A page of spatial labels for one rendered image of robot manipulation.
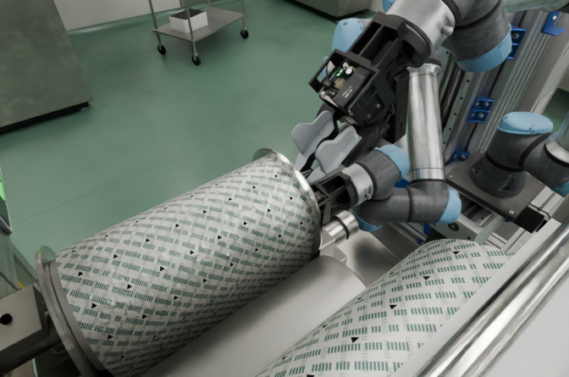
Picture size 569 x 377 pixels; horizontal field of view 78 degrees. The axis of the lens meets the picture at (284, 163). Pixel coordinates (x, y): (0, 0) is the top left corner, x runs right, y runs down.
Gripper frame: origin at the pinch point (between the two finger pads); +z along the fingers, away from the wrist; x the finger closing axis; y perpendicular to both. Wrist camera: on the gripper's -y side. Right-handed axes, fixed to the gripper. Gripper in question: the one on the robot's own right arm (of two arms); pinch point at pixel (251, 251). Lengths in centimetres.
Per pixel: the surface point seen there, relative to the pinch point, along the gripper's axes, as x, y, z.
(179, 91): -247, -109, -73
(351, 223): 10.8, 10.3, -10.5
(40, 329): 8.5, 19.9, 24.5
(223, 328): 14.3, 13.2, 11.5
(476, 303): 29.6, 34.6, 4.8
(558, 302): 31.7, 34.6, 1.9
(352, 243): 0.2, -19.0, -26.3
